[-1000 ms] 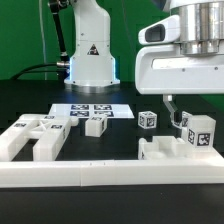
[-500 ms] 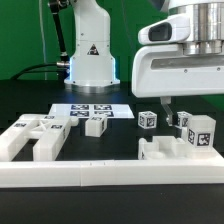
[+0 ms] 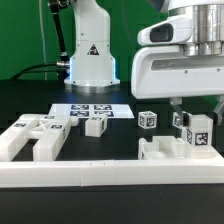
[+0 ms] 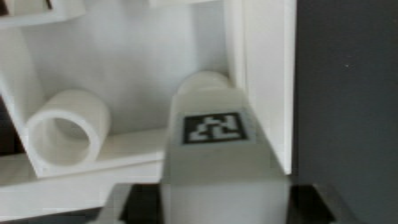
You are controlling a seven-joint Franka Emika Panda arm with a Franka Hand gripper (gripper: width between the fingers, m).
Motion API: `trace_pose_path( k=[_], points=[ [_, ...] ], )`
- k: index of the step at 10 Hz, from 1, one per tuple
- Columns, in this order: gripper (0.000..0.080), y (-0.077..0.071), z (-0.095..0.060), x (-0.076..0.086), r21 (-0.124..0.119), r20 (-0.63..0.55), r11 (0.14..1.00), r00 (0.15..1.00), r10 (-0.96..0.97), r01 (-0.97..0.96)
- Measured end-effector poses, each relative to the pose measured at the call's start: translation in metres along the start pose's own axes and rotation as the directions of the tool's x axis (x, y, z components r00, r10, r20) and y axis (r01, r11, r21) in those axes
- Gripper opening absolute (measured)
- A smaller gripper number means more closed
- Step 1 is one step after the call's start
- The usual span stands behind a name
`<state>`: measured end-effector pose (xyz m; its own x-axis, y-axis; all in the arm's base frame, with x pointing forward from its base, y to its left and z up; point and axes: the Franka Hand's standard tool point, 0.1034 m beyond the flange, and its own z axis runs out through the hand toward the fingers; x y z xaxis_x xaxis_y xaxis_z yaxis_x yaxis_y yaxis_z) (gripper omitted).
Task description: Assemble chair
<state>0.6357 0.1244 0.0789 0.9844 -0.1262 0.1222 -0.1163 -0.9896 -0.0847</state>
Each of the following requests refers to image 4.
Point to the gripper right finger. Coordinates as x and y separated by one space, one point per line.
317 206

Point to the white chair seat part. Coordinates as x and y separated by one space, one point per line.
97 55

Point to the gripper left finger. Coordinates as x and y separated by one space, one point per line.
132 206

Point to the white chair leg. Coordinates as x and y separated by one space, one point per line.
225 184

